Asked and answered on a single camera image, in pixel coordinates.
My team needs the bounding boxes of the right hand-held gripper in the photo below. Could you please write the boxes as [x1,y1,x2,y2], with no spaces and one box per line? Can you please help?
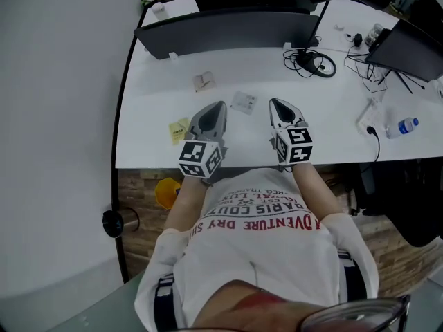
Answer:
[269,98,314,173]

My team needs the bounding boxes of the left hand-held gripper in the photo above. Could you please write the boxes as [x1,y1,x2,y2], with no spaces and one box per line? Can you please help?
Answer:
[178,101,230,187]

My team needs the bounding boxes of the yellow plastic packet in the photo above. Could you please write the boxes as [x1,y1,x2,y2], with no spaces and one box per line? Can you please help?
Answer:
[168,117,191,146]

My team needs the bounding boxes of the small clear plastic packet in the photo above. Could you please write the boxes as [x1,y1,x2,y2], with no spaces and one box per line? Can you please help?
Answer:
[230,91,259,116]

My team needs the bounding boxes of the small beige packet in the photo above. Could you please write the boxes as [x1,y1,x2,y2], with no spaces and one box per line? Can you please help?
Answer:
[192,70,218,93]

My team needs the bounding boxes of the yellow bin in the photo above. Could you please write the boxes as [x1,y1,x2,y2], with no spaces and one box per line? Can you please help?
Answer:
[154,177,183,210]

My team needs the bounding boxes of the person's left forearm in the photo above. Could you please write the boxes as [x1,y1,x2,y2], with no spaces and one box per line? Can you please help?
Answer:
[162,176,208,233]

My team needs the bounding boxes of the person's right forearm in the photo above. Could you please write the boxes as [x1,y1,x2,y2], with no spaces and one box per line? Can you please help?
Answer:
[292,163,342,221]

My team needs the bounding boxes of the black desk lamp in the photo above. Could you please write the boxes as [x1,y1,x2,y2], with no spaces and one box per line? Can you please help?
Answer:
[296,0,399,79]

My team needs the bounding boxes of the white power strip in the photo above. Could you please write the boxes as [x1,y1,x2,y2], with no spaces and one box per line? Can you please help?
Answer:
[356,95,386,135]

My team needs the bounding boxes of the black desk divider panel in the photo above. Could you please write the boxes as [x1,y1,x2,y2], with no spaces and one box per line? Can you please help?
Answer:
[134,11,321,61]

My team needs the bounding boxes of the black baseboard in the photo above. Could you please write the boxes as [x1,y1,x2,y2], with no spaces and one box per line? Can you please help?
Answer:
[109,3,156,285]

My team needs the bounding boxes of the clear plastic water bottle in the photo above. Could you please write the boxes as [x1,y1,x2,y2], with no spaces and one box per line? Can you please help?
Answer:
[385,116,420,140]

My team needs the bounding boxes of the glass jar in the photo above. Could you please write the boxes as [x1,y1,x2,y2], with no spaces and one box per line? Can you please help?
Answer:
[365,22,383,47]

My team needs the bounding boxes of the steel bin with black liner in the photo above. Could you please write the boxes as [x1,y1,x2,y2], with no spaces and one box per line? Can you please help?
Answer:
[102,207,141,239]

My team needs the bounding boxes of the person's white printed shirt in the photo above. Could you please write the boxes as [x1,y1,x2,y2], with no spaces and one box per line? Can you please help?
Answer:
[134,167,379,332]

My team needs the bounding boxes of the black monitor on tripod stand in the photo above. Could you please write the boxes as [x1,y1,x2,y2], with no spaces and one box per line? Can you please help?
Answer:
[365,18,443,95]

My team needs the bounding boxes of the black office chair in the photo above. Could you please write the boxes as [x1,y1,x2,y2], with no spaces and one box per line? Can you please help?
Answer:
[352,157,443,249]

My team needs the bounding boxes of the white device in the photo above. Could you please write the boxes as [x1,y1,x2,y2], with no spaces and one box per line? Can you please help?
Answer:
[428,77,443,100]

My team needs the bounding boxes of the person's face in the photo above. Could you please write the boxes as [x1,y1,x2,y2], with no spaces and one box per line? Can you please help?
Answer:
[193,279,333,332]

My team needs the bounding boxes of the frosted glass partition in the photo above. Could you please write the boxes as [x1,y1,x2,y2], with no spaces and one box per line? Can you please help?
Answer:
[62,275,153,332]

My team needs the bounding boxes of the person's black-framed glasses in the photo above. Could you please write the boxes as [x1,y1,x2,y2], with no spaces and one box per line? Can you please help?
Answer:
[300,295,412,332]

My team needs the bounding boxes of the black plug with cable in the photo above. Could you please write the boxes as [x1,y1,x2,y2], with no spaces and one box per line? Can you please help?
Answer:
[365,125,381,163]

